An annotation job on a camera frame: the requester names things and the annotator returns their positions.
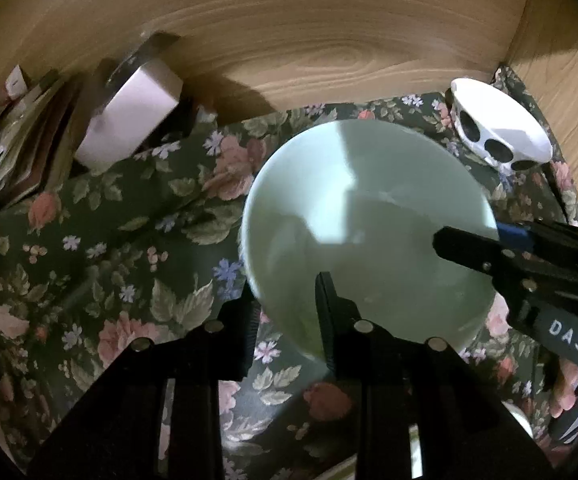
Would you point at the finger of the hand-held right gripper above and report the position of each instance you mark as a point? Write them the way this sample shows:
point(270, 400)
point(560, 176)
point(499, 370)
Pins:
point(469, 252)
point(559, 242)

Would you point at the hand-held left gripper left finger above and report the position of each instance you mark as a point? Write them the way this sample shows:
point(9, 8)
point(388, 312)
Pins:
point(241, 330)

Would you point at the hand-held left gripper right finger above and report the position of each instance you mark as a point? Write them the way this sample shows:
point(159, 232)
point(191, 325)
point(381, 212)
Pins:
point(326, 320)

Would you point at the light green plate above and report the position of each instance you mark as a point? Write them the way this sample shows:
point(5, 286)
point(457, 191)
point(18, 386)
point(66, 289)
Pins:
point(369, 185)

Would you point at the white bowl with black spots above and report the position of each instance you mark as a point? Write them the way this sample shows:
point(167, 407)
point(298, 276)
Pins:
point(499, 115)

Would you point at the dark floral tablecloth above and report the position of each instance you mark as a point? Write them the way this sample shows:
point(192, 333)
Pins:
point(119, 240)

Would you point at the white paper stack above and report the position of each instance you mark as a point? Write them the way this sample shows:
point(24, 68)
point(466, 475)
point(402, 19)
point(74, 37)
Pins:
point(14, 130)

